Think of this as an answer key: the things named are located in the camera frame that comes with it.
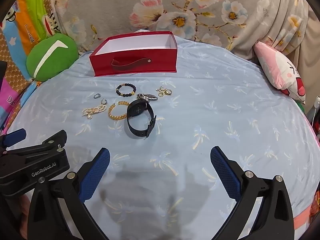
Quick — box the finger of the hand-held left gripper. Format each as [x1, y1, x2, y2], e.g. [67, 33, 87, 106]
[2, 129, 68, 157]
[0, 128, 27, 148]

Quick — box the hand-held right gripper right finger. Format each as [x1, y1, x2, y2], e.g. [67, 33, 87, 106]
[210, 146, 295, 240]

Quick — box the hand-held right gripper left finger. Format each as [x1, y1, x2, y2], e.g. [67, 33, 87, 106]
[27, 147, 112, 240]

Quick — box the pearl bracelet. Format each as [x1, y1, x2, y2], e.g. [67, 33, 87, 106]
[82, 104, 108, 119]

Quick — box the gold chain bracelet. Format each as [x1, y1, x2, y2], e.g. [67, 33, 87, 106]
[108, 101, 130, 121]

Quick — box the black smartwatch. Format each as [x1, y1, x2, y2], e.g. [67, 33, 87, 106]
[127, 99, 157, 138]

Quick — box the black bead bracelet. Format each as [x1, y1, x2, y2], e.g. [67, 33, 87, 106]
[116, 83, 137, 98]

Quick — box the silver metal wristwatch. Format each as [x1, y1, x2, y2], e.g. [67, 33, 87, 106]
[137, 93, 159, 102]

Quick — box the red cardboard box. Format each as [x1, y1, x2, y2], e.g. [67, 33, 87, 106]
[89, 31, 178, 77]

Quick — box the light blue bedsheet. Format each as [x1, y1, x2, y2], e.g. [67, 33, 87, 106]
[5, 36, 320, 240]

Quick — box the green round pillow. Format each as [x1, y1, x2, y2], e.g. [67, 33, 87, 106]
[26, 33, 79, 82]

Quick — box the white charger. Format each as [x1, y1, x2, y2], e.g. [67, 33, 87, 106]
[312, 96, 320, 125]

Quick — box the colourful cartoon sheet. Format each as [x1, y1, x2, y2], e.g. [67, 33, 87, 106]
[0, 0, 58, 130]

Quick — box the pink cartoon pillow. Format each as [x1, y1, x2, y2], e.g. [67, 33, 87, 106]
[254, 41, 307, 105]

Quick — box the floral grey pillow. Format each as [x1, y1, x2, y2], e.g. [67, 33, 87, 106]
[47, 0, 320, 100]

